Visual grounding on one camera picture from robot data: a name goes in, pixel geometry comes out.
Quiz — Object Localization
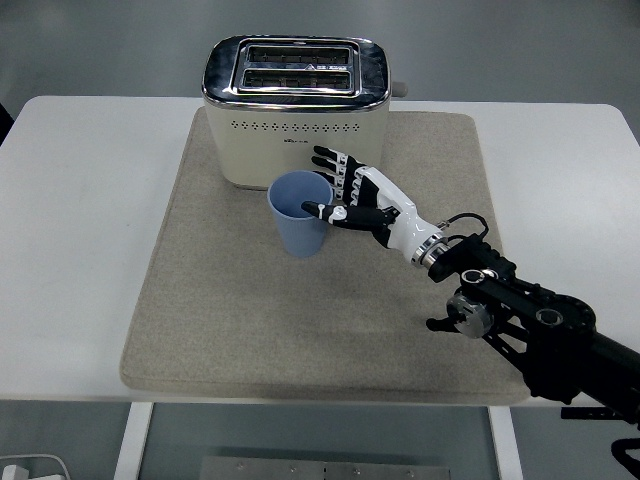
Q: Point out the dark object beside table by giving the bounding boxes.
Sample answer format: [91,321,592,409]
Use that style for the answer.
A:
[0,102,15,146]

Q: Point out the grey metal plate with screws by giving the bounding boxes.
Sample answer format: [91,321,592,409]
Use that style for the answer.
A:
[199,455,454,480]

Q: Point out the white table leg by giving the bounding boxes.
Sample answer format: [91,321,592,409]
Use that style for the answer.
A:
[487,405,524,480]
[112,402,155,480]

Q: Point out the blue plastic cup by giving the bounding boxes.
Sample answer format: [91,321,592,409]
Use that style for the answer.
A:
[266,170,335,259]

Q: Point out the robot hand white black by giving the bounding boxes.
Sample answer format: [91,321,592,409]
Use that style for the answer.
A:
[300,145,444,263]

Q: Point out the beige fabric mat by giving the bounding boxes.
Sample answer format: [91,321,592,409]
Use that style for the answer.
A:
[118,107,534,406]

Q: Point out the cream and chrome toaster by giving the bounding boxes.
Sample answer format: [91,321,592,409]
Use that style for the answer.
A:
[200,34,409,194]

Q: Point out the white power strip with cable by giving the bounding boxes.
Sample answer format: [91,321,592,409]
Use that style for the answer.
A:
[0,453,71,480]

